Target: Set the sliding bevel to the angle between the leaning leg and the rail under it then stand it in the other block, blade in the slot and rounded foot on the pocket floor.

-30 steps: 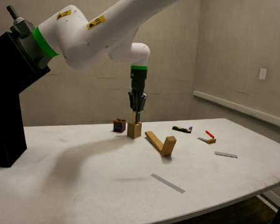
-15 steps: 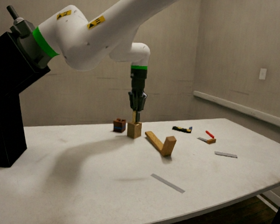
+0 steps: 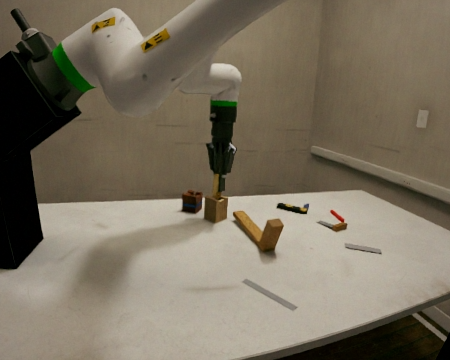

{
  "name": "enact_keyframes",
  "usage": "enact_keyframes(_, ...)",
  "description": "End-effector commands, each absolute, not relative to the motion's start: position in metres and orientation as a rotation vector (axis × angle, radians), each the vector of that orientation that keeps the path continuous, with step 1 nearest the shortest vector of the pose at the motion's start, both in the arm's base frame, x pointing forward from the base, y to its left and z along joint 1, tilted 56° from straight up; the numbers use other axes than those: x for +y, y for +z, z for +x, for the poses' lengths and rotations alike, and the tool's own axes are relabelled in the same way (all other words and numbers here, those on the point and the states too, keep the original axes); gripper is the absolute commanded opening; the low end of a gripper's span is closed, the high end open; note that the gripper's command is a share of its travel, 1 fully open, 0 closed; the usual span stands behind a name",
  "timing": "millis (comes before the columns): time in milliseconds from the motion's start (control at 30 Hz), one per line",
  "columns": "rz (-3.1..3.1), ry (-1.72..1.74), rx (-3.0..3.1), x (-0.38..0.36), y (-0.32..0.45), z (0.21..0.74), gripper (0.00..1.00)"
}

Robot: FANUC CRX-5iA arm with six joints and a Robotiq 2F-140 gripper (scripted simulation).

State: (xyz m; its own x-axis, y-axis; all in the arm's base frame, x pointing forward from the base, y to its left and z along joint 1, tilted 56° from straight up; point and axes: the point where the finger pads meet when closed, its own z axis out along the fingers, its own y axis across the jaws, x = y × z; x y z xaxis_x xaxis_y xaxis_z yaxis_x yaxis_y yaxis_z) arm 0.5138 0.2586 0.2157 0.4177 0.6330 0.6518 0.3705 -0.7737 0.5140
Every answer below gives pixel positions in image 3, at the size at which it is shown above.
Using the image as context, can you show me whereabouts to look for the red flat bar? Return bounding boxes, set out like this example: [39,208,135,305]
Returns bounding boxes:
[330,210,345,222]

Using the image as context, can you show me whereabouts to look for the brown wooden flat bar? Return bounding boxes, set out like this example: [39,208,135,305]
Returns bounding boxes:
[233,211,284,252]

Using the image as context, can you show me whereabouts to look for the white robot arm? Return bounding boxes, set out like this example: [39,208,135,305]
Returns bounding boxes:
[10,0,288,123]

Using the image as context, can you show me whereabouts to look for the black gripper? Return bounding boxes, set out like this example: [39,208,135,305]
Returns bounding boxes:
[206,122,237,192]

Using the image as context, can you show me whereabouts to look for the grey flat bar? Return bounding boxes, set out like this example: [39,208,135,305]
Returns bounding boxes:
[242,279,298,311]
[345,243,382,255]

